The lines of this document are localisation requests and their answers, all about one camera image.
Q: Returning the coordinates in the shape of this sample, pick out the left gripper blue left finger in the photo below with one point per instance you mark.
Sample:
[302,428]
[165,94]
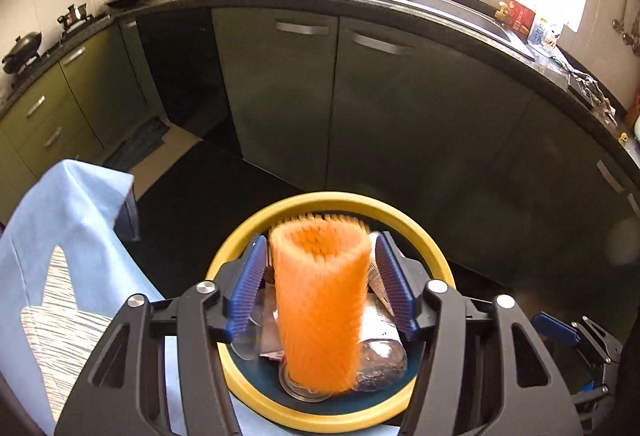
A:
[240,284]

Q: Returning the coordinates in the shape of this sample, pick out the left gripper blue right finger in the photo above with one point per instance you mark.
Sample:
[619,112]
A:
[400,276]

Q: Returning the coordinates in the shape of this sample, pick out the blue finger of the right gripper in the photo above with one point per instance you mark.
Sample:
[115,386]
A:
[556,330]

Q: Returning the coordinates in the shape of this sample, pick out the crushed clear plastic bottle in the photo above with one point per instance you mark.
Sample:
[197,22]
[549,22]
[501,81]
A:
[383,359]

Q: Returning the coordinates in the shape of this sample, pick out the yellow rimmed dark trash bin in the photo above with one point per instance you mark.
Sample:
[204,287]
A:
[302,205]

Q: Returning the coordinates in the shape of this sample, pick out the orange foam fruit net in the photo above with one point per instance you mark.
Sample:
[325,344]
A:
[320,268]

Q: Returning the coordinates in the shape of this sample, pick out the clear plastic cup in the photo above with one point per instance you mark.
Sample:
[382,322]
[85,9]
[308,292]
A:
[247,345]

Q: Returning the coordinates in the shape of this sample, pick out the red white milk carton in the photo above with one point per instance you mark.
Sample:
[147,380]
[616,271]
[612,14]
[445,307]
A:
[270,343]

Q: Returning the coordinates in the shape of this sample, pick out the crushed red cola can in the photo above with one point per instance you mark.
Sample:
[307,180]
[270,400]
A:
[296,390]

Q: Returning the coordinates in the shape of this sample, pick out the green lower cabinets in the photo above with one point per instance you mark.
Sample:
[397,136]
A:
[511,175]

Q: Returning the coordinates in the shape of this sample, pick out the blue patterned tablecloth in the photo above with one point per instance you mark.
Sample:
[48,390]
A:
[64,275]

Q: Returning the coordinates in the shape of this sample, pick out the black frying pan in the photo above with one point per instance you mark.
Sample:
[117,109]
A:
[127,0]

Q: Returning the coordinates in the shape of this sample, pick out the small steel pot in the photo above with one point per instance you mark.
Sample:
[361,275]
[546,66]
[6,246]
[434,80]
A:
[74,15]

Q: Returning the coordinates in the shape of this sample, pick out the black wok with lid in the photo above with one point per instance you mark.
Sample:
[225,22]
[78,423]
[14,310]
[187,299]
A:
[25,48]

